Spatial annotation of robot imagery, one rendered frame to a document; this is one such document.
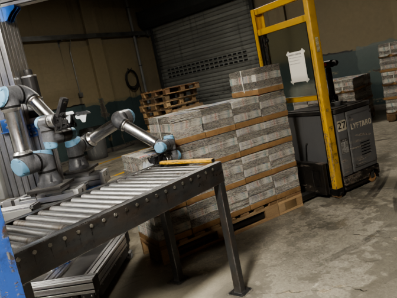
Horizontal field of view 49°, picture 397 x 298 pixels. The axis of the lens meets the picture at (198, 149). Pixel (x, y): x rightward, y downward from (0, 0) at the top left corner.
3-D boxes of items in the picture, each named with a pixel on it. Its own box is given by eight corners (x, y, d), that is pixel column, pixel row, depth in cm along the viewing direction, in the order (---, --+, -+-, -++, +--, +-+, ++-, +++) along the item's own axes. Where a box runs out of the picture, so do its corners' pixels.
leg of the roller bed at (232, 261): (238, 288, 263) (217, 181, 253) (246, 290, 260) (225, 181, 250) (233, 292, 259) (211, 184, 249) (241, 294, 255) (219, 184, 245)
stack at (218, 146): (142, 253, 352) (119, 155, 340) (253, 209, 410) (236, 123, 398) (163, 266, 319) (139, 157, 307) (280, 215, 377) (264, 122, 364)
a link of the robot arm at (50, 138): (66, 145, 250) (62, 126, 248) (51, 149, 241) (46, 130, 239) (57, 146, 254) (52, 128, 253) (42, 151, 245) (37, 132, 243)
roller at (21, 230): (9, 232, 204) (6, 222, 203) (65, 240, 174) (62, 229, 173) (-1, 236, 200) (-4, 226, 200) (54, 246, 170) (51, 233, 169)
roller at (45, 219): (34, 222, 214) (32, 213, 213) (91, 228, 183) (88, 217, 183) (25, 226, 210) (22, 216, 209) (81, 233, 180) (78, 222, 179)
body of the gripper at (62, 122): (78, 126, 235) (63, 128, 242) (76, 110, 235) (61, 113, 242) (67, 127, 229) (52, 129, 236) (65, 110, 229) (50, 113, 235)
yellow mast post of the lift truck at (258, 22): (280, 181, 450) (249, 10, 425) (286, 179, 455) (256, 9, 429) (286, 182, 443) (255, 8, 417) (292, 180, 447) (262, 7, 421)
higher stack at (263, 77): (252, 209, 409) (227, 73, 391) (276, 200, 424) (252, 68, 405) (279, 216, 376) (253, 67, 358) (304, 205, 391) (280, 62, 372)
